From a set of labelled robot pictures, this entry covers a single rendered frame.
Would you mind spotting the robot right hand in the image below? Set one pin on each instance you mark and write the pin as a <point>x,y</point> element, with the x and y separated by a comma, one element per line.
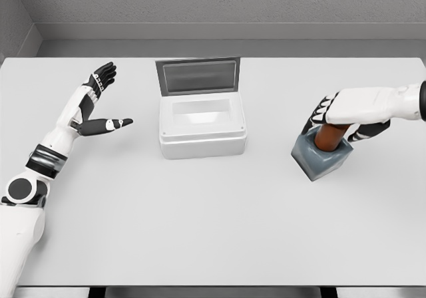
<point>357,106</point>

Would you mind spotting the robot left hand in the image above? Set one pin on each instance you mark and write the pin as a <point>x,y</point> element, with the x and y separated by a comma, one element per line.
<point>75,110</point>

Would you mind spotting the brown cylinder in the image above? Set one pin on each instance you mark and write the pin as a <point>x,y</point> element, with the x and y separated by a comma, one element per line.
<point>330,137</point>

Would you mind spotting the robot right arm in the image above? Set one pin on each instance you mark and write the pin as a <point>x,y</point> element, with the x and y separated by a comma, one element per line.
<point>411,103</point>

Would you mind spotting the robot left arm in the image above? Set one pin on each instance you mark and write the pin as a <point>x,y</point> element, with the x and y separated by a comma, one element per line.
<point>30,191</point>

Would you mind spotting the grey-blue square holder block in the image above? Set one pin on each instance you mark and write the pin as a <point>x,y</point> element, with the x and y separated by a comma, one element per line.
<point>321,160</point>

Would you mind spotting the grey hinged box lid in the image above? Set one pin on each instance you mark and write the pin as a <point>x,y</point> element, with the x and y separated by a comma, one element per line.
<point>198,76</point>

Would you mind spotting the white open box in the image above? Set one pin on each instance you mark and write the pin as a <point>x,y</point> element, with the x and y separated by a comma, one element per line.
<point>202,126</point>

